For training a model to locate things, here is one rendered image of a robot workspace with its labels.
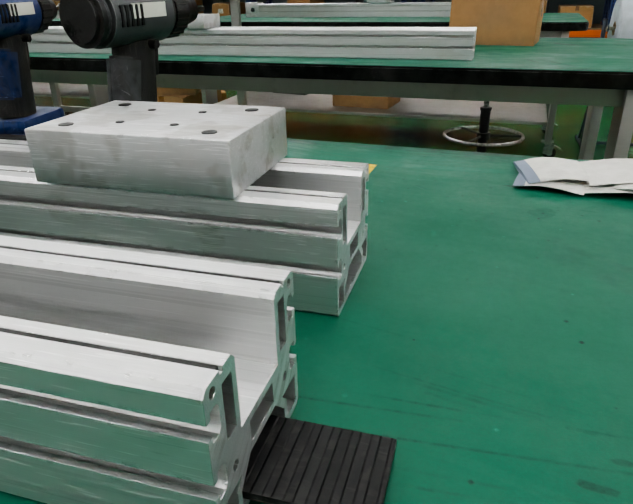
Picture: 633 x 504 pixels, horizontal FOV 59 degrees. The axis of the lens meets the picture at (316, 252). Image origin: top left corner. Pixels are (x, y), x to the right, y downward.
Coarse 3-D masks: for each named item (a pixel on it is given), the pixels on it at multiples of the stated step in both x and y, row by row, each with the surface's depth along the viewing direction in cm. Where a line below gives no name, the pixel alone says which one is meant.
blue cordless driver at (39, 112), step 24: (0, 0) 65; (24, 0) 69; (48, 0) 76; (0, 24) 65; (24, 24) 69; (48, 24) 75; (0, 48) 68; (24, 48) 71; (0, 72) 68; (24, 72) 71; (0, 96) 69; (24, 96) 71; (0, 120) 70; (24, 120) 70; (48, 120) 74
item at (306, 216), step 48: (0, 144) 52; (0, 192) 44; (48, 192) 43; (96, 192) 41; (144, 192) 40; (288, 192) 39; (336, 192) 44; (48, 240) 46; (96, 240) 45; (144, 240) 42; (192, 240) 41; (240, 240) 39; (288, 240) 38; (336, 240) 37; (336, 288) 39
